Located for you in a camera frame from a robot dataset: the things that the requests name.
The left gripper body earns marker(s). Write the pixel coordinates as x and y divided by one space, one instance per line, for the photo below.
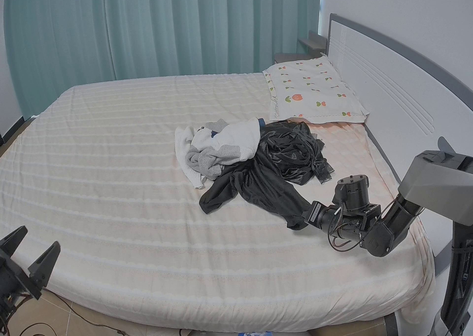
13 279

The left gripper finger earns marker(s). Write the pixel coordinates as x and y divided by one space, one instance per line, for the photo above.
42 271
14 240

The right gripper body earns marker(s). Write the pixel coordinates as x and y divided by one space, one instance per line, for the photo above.
327 218

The black T-shirt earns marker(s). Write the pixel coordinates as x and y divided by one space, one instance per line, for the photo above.
258 190

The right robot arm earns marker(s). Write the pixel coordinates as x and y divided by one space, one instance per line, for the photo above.
428 175

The pile of clothes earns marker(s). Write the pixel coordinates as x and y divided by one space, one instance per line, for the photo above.
229 138

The bed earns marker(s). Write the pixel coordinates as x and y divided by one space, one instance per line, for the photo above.
129 142

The black shiny garment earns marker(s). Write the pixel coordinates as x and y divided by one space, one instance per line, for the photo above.
292 149

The white printed pillow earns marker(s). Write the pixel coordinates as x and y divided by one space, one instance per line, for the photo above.
314 87

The grey bedside table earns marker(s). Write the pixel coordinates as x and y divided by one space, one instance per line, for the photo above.
295 58

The blue-green curtain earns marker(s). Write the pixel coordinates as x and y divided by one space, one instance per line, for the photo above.
55 31
221 13

